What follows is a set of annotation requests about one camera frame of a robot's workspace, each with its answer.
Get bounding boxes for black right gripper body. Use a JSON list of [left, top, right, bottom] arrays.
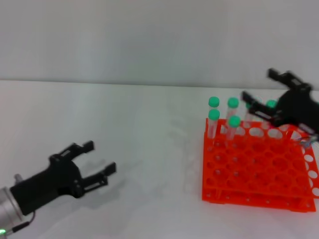
[[274, 84, 319, 135]]

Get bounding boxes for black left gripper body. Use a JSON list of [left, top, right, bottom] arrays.
[[9, 153, 83, 216]]

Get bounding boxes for test tube with green cap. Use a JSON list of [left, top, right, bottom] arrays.
[[208, 109, 221, 139], [263, 100, 278, 129], [226, 97, 240, 119], [245, 102, 253, 128], [225, 116, 242, 145], [208, 96, 221, 110]]

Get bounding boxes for orange test tube rack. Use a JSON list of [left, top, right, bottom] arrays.
[[201, 117, 319, 213]]

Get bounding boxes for coloured right gripper wires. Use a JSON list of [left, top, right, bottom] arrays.
[[298, 134, 319, 149]]

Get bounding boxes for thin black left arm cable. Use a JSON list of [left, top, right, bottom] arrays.
[[7, 211, 35, 235]]

